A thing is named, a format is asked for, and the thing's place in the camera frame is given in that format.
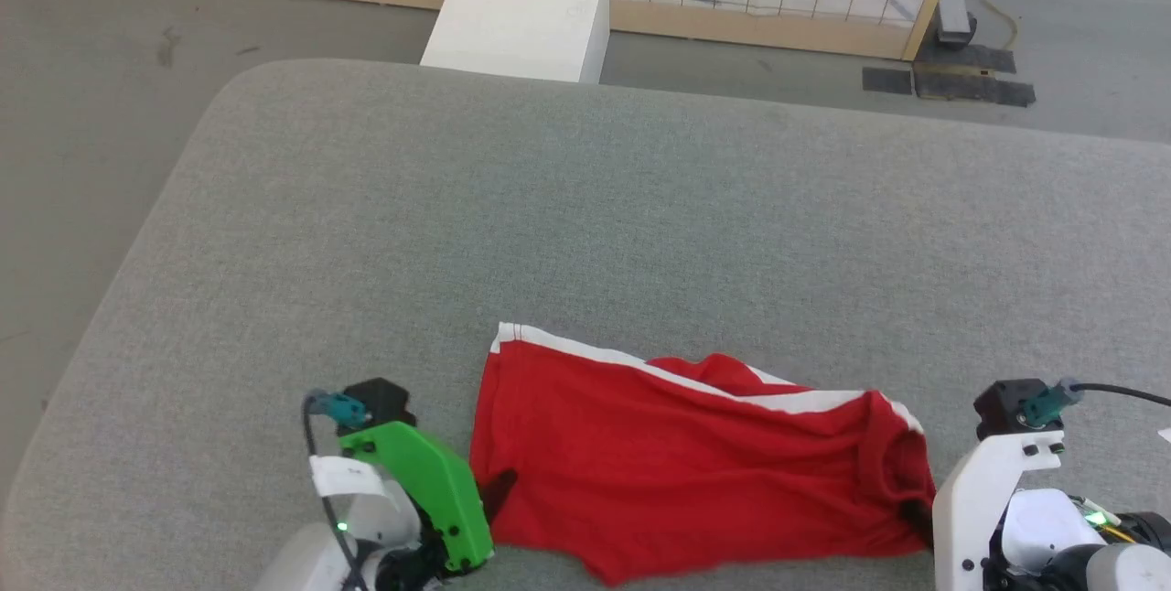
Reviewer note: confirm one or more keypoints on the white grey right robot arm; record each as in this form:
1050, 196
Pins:
1070, 545

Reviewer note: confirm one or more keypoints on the white rectangular box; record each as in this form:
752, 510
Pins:
521, 15

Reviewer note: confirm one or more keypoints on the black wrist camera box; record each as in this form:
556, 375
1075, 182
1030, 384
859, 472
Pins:
384, 401
1006, 408

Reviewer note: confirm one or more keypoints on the grey fabric sofa surface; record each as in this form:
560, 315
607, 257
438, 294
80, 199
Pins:
549, 207

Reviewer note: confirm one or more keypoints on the red garment with white trim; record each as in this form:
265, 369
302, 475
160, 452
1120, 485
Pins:
677, 472

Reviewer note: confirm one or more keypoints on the black floor mat under stand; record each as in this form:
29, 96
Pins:
970, 59

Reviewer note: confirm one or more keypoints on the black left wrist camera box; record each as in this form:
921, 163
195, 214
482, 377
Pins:
384, 401

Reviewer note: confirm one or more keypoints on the grey metal stand foot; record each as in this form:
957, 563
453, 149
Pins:
954, 10

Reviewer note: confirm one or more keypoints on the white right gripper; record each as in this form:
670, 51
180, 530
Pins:
979, 499

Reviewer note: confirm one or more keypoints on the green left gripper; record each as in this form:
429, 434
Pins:
430, 490

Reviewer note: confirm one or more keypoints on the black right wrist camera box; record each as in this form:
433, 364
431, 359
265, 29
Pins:
1006, 408

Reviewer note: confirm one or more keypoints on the long black floor mat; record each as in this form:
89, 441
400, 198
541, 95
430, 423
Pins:
974, 88

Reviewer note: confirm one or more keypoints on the small black floor mat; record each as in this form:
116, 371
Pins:
887, 80

